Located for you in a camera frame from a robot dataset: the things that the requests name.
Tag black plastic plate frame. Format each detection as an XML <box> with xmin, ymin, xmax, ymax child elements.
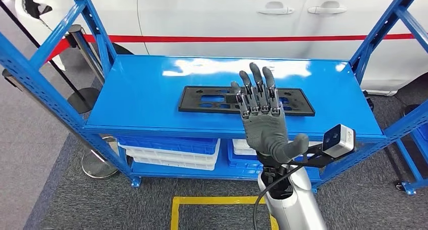
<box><xmin>178</xmin><ymin>85</ymin><xmax>316</xmax><ymax>117</ymax></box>

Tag blue metal shelf rack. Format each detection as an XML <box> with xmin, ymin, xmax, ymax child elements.
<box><xmin>0</xmin><ymin>0</ymin><xmax>428</xmax><ymax>193</ymax></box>

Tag blue wheeled shelf rack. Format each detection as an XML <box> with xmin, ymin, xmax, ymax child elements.
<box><xmin>394</xmin><ymin>120</ymin><xmax>428</xmax><ymax>196</ymax></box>

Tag blue plastic crate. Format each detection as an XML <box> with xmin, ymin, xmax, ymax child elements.
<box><xmin>227</xmin><ymin>141</ymin><xmax>320</xmax><ymax>182</ymax></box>
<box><xmin>118</xmin><ymin>137</ymin><xmax>219</xmax><ymax>156</ymax></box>
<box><xmin>416</xmin><ymin>121</ymin><xmax>428</xmax><ymax>142</ymax></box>

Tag red barrier belt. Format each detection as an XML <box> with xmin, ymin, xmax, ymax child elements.
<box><xmin>45</xmin><ymin>33</ymin><xmax>415</xmax><ymax>64</ymax></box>

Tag white car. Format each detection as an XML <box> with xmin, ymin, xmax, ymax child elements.
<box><xmin>15</xmin><ymin>0</ymin><xmax>428</xmax><ymax>96</ymax></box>

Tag black round-base pole stand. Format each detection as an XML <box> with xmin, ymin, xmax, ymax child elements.
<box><xmin>0</xmin><ymin>0</ymin><xmax>101</xmax><ymax>115</ymax></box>
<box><xmin>403</xmin><ymin>104</ymin><xmax>420</xmax><ymax>117</ymax></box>

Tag black stacked plastic parts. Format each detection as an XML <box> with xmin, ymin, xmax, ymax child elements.
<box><xmin>362</xmin><ymin>90</ymin><xmax>375</xmax><ymax>112</ymax></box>

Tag black cable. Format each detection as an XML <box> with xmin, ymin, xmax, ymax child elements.
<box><xmin>252</xmin><ymin>165</ymin><xmax>303</xmax><ymax>230</ymax></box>

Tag white car door handle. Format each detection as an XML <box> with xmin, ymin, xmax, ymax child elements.
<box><xmin>257</xmin><ymin>1</ymin><xmax>296</xmax><ymax>15</ymax></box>
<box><xmin>307</xmin><ymin>1</ymin><xmax>348</xmax><ymax>15</ymax></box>

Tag chrome stanchion post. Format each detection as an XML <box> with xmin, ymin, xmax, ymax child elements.
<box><xmin>68</xmin><ymin>24</ymin><xmax>105</xmax><ymax>85</ymax></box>
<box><xmin>2</xmin><ymin>69</ymin><xmax>118</xmax><ymax>180</ymax></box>

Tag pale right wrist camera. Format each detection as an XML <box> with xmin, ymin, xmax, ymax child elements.
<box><xmin>322</xmin><ymin>124</ymin><xmax>356</xmax><ymax>159</ymax></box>

